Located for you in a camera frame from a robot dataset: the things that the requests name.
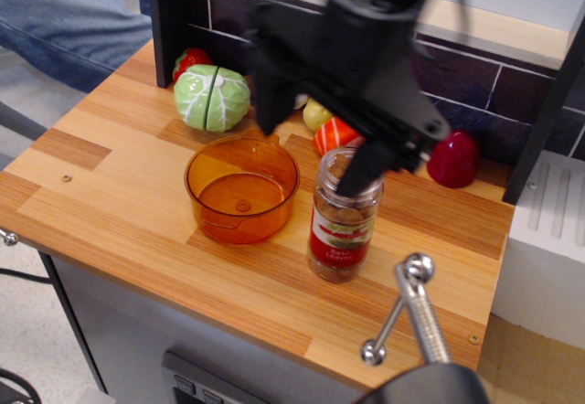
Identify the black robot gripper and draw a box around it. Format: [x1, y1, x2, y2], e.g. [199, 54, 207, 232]
[248, 0, 451, 197]

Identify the clear almond jar red label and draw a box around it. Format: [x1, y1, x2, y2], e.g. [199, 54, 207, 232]
[307, 146, 384, 283]

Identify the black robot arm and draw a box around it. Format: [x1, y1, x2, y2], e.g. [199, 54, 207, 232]
[249, 0, 451, 197]

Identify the orange transparent plastic pot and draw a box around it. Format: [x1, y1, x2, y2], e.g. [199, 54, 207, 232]
[184, 129, 300, 245]

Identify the orange toy salmon slice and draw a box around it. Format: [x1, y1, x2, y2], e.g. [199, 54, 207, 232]
[313, 117, 364, 156]

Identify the yellow toy potato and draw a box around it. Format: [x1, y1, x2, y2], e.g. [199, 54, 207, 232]
[303, 98, 334, 132]

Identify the white toy garlic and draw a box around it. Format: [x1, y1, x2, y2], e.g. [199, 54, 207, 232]
[293, 93, 309, 110]

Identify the green toy cabbage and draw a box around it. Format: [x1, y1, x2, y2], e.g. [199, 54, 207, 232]
[174, 65, 250, 133]

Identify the red toy strawberry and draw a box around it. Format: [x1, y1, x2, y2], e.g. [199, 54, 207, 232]
[173, 48, 213, 82]

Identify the white toy sink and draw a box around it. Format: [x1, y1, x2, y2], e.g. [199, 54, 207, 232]
[492, 151, 584, 348]

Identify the grey toy stove cabinet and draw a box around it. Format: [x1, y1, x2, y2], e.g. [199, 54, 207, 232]
[40, 253, 362, 403]

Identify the person leg in jeans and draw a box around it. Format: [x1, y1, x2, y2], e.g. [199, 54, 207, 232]
[1, 0, 153, 93]

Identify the metal clamp screw handle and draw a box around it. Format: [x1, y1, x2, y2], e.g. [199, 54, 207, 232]
[361, 252, 452, 367]

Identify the black shelf frame post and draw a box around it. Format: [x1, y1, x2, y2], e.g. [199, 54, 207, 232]
[503, 19, 584, 205]

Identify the black cable on floor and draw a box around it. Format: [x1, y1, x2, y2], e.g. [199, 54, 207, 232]
[0, 267, 51, 285]

